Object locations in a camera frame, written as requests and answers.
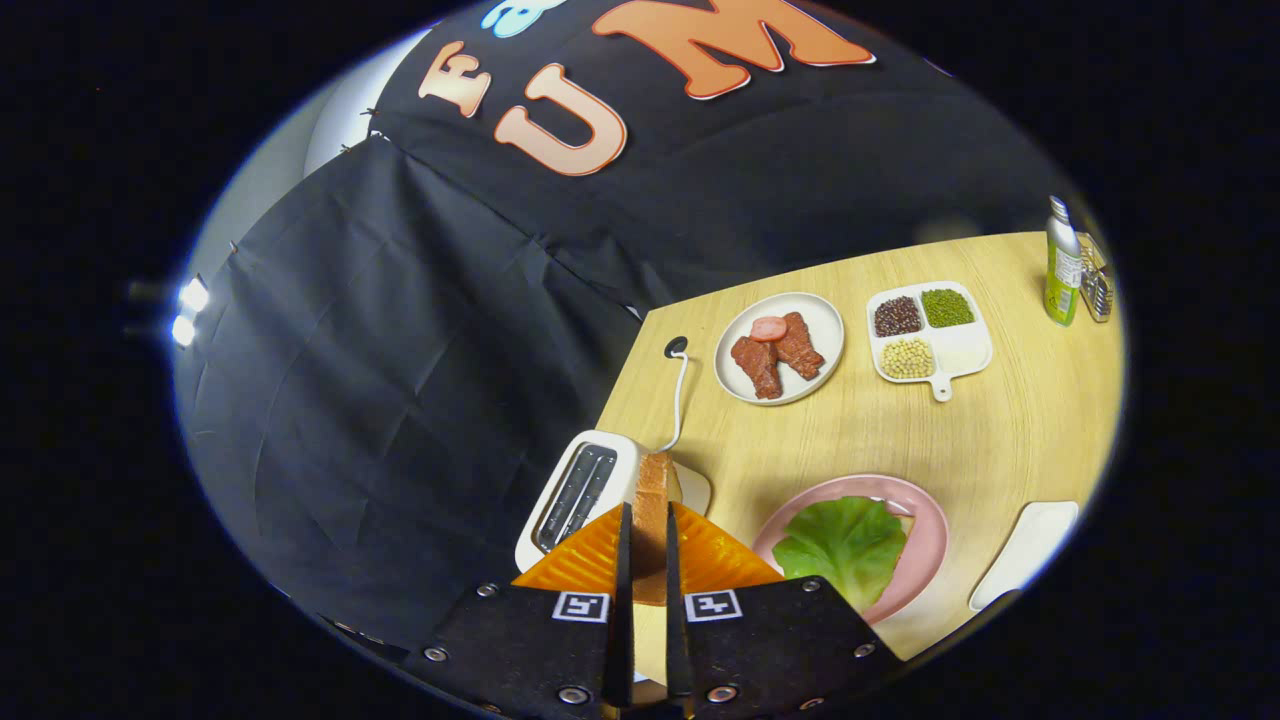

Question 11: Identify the black backdrop cloth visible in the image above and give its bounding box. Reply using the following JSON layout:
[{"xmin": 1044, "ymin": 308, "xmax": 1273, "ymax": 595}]
[{"xmin": 172, "ymin": 0, "xmax": 1061, "ymax": 651}]

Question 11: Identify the green lettuce leaf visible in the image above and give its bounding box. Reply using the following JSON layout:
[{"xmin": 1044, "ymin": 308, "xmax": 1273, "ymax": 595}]
[{"xmin": 772, "ymin": 496, "xmax": 909, "ymax": 613}]

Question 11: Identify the pile of red beans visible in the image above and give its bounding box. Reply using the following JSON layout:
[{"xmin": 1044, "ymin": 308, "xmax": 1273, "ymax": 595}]
[{"xmin": 874, "ymin": 296, "xmax": 923, "ymax": 338}]

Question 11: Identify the white divided dish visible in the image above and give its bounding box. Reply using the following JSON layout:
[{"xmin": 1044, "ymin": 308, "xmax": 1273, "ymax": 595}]
[{"xmin": 866, "ymin": 281, "xmax": 994, "ymax": 403}]

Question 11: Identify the pink plate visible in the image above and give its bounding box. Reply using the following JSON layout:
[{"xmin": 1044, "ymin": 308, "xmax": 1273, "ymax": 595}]
[{"xmin": 752, "ymin": 473, "xmax": 949, "ymax": 626}]

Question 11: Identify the white toaster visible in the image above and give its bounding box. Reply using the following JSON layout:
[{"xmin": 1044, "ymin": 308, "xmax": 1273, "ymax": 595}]
[{"xmin": 514, "ymin": 430, "xmax": 712, "ymax": 683}]

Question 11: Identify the white oval plate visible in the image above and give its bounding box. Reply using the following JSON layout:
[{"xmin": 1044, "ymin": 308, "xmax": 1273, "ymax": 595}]
[{"xmin": 968, "ymin": 501, "xmax": 1081, "ymax": 613}]

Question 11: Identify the pile of green beans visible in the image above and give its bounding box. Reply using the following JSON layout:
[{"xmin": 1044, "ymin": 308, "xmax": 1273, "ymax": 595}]
[{"xmin": 921, "ymin": 289, "xmax": 974, "ymax": 329}]

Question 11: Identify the metal wire cutlery basket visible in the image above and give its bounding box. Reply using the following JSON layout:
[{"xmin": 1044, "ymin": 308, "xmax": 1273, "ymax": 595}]
[{"xmin": 1078, "ymin": 232, "xmax": 1114, "ymax": 323}]

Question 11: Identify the pile of yellow soybeans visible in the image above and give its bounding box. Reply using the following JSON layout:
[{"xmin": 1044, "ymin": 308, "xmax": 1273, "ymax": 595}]
[{"xmin": 882, "ymin": 338, "xmax": 936, "ymax": 379}]

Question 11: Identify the white toaster cable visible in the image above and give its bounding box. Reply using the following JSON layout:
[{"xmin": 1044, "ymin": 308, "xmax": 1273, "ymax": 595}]
[{"xmin": 655, "ymin": 340, "xmax": 693, "ymax": 453}]

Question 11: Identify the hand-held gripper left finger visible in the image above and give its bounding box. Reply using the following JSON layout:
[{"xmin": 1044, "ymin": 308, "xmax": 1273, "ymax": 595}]
[{"xmin": 405, "ymin": 503, "xmax": 636, "ymax": 720}]

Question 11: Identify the brown meat piece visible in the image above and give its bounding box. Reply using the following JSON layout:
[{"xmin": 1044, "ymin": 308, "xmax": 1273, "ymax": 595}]
[
  {"xmin": 730, "ymin": 335, "xmax": 783, "ymax": 400},
  {"xmin": 775, "ymin": 312, "xmax": 826, "ymax": 381}
]

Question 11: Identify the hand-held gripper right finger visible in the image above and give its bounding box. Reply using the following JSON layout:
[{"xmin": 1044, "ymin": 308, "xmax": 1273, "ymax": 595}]
[{"xmin": 664, "ymin": 502, "xmax": 906, "ymax": 720}]

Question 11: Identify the toasted bread slice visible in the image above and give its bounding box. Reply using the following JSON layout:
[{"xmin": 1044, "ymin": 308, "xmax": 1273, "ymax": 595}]
[{"xmin": 632, "ymin": 452, "xmax": 686, "ymax": 606}]

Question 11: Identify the white round plate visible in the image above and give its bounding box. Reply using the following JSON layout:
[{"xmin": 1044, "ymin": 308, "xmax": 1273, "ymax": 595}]
[{"xmin": 714, "ymin": 291, "xmax": 846, "ymax": 406}]

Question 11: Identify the bright studio lamp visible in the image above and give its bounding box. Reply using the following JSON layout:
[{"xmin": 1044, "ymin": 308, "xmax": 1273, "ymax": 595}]
[
  {"xmin": 125, "ymin": 277, "xmax": 213, "ymax": 313},
  {"xmin": 120, "ymin": 313, "xmax": 199, "ymax": 349}
]

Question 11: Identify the silver green drink bottle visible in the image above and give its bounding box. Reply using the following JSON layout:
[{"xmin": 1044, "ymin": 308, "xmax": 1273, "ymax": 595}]
[{"xmin": 1044, "ymin": 196, "xmax": 1083, "ymax": 327}]

